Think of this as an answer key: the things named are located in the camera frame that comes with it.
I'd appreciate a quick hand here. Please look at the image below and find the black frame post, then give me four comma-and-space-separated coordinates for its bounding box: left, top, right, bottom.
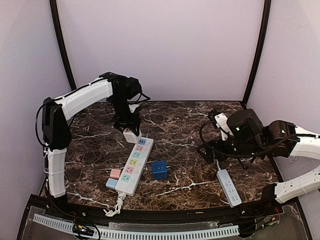
49, 0, 77, 91
241, 0, 272, 107

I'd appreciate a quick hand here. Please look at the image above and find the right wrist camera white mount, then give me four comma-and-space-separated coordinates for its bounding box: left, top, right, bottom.
208, 109, 233, 141

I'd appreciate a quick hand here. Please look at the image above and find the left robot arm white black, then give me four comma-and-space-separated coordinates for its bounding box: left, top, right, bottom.
34, 72, 150, 199

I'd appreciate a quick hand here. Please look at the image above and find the white coiled power strip cable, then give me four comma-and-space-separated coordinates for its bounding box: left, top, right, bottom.
103, 192, 127, 217

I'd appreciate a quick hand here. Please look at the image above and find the right black frame post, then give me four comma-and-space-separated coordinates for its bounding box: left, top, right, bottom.
241, 0, 272, 107

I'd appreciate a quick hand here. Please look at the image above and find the pink cube charger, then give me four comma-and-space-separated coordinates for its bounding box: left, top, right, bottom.
109, 169, 122, 180

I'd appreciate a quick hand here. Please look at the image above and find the white slotted cable duct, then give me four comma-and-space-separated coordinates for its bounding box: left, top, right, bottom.
32, 213, 240, 240

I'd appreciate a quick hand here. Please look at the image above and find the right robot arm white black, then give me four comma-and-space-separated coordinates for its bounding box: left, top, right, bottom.
196, 108, 320, 204

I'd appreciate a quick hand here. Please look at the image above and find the white cube socket adapter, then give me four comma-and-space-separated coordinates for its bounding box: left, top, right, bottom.
123, 128, 142, 144

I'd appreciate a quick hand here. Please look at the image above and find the white multicolour power strip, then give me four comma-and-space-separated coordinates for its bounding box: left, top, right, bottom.
115, 137, 154, 196

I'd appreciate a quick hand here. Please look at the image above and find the blue cube socket adapter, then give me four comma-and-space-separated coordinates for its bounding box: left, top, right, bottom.
151, 160, 168, 180

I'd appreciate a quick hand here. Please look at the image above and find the light blue cube charger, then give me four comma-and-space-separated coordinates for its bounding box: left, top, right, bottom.
105, 178, 118, 190

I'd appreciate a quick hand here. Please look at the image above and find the grey-blue small power strip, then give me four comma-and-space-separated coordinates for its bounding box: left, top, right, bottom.
215, 160, 242, 208

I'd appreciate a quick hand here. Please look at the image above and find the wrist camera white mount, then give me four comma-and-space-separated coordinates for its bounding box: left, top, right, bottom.
129, 104, 141, 113
208, 109, 233, 141

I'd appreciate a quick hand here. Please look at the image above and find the black front table rail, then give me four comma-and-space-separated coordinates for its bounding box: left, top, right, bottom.
23, 195, 284, 226

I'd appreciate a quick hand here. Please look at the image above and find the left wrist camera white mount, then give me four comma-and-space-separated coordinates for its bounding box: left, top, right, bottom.
129, 104, 141, 113

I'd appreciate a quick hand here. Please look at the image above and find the left black frame post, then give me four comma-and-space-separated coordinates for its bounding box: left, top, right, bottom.
49, 0, 77, 91

